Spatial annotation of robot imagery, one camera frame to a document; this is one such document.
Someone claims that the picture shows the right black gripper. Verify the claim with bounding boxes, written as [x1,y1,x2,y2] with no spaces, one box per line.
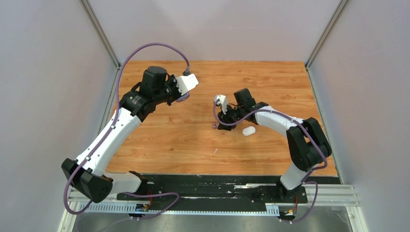
[218,104,245,131]

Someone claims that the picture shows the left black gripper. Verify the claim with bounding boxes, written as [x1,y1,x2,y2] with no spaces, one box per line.
[154,74,186,106]

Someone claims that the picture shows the blue-grey earbud case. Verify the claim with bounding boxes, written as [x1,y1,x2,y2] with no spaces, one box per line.
[176,92,190,102]

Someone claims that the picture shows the white earbud charging case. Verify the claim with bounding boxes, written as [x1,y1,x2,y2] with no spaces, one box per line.
[242,126,256,136]

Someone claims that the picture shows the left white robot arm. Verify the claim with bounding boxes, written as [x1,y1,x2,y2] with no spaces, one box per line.
[61,66,199,203]

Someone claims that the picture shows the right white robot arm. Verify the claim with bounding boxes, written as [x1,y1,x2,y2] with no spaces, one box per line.
[213,88,332,202]

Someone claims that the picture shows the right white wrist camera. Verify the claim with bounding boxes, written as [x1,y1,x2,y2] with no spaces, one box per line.
[214,94,229,115]

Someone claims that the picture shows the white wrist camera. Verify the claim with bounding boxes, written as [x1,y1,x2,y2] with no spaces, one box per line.
[214,94,229,115]
[176,73,199,95]

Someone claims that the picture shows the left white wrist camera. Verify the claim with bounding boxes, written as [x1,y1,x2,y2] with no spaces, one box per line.
[176,73,199,95]

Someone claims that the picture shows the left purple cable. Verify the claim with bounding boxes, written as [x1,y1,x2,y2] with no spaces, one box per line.
[63,43,191,221]

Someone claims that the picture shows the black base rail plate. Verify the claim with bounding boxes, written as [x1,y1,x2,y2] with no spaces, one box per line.
[110,173,308,212]

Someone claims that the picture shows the left aluminium frame post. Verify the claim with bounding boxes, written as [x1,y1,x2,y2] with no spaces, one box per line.
[79,0,124,81]

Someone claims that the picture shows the aluminium frame post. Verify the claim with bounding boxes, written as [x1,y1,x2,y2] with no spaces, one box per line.
[79,0,124,81]
[305,0,351,77]

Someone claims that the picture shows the right aluminium frame post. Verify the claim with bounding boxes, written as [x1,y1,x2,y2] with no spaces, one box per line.
[305,0,351,77]

